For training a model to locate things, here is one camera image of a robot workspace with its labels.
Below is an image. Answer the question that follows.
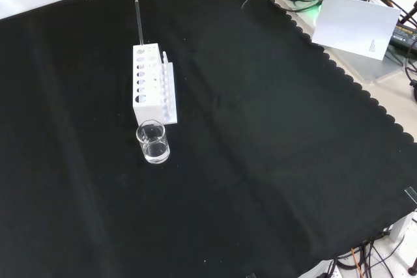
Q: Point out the clear glass rod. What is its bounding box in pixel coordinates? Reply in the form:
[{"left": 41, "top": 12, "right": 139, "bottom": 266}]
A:
[{"left": 134, "top": 0, "right": 145, "bottom": 46}]

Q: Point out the white test tube rack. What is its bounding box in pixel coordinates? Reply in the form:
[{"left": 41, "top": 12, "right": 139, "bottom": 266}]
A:
[{"left": 132, "top": 42, "right": 179, "bottom": 126}]

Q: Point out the black bench cloth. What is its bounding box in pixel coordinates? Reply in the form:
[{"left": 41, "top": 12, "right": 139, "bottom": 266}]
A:
[{"left": 0, "top": 0, "right": 417, "bottom": 278}]

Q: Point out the small clear glass beaker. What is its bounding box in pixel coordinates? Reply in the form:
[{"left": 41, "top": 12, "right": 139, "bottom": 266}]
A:
[{"left": 136, "top": 120, "right": 171, "bottom": 165}]

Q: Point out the black power adapter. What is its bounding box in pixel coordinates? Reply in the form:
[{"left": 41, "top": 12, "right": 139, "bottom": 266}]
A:
[{"left": 390, "top": 20, "right": 417, "bottom": 55}]

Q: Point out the grey tape strip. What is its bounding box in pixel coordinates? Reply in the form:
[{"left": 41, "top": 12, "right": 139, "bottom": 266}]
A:
[{"left": 403, "top": 186, "right": 417, "bottom": 204}]

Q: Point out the thin orange cable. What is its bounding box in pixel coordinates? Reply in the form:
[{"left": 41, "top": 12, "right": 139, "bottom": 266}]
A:
[{"left": 350, "top": 247, "right": 364, "bottom": 278}]

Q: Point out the white bench bracket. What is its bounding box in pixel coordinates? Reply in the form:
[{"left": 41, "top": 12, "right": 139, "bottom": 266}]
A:
[{"left": 388, "top": 211, "right": 412, "bottom": 243}]

